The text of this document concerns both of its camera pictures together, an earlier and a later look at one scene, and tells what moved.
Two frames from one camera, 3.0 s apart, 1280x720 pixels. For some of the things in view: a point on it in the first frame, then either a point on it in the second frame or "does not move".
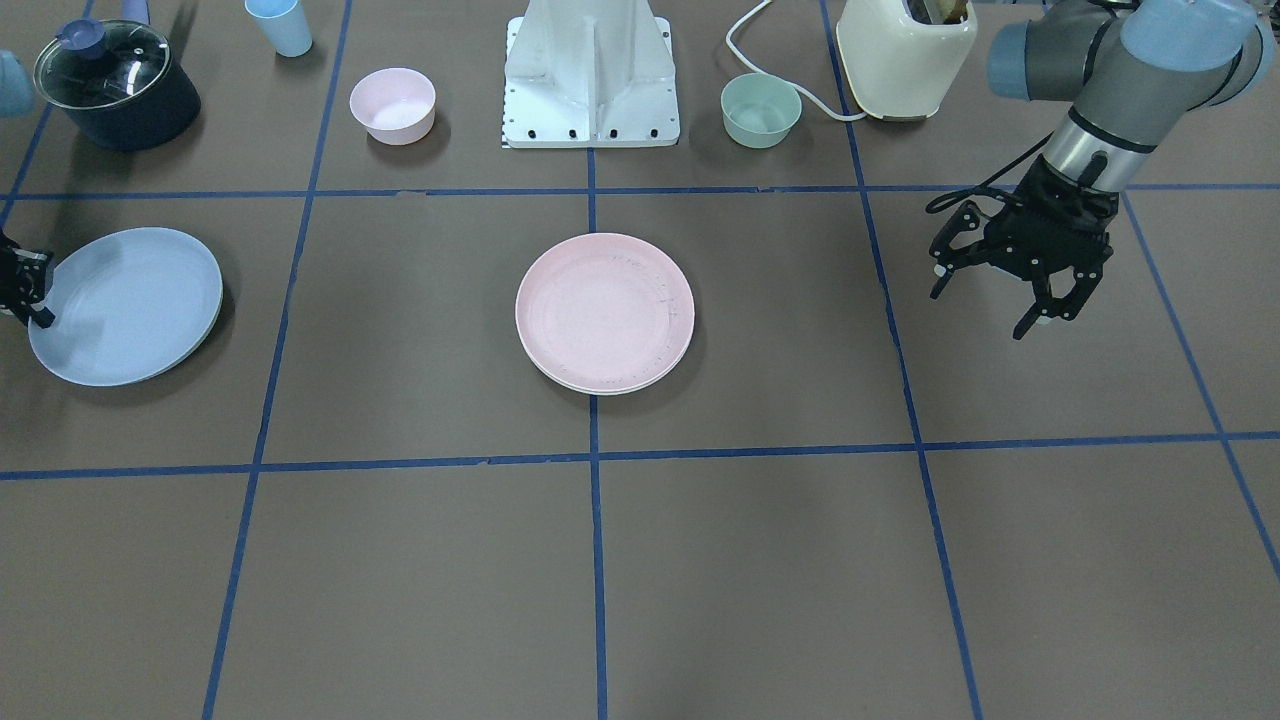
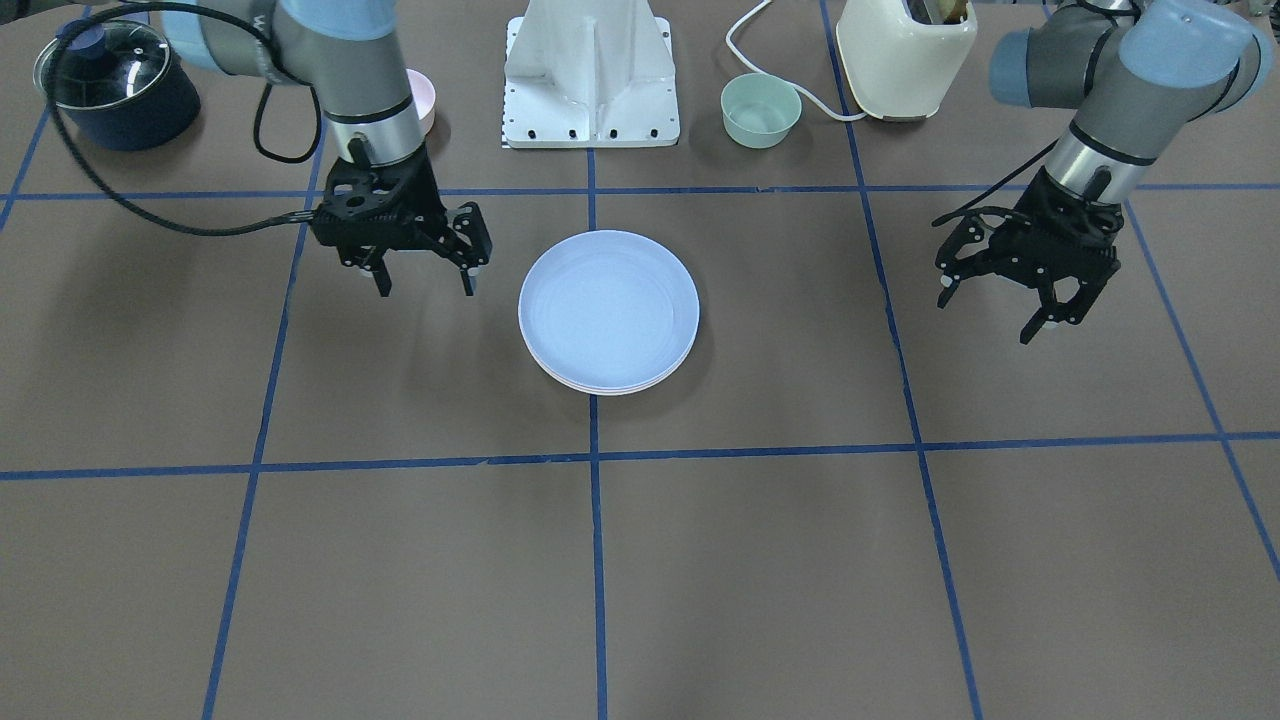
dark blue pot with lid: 115,84 does not move
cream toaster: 901,68 does not move
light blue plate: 129,305 to 609,308
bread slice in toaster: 937,11 does not move
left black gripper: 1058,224 does not move
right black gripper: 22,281 to 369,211
